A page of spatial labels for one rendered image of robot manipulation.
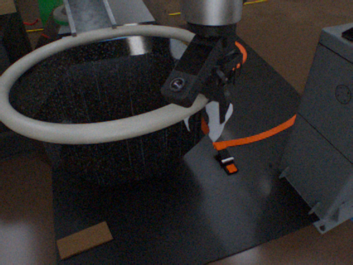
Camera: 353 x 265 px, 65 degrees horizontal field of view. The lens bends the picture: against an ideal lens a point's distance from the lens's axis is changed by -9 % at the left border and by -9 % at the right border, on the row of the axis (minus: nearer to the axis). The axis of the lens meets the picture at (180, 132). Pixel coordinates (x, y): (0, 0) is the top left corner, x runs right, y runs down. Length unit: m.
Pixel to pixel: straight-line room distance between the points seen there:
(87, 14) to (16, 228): 1.13
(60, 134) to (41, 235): 1.17
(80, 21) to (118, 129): 0.56
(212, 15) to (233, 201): 1.24
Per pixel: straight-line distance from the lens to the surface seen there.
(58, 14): 1.25
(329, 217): 1.65
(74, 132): 0.45
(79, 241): 1.48
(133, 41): 1.11
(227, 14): 0.42
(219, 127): 0.51
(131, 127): 0.43
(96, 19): 0.94
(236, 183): 1.63
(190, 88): 0.41
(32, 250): 1.57
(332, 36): 1.25
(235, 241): 1.45
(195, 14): 0.42
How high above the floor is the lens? 1.29
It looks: 43 degrees down
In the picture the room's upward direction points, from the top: straight up
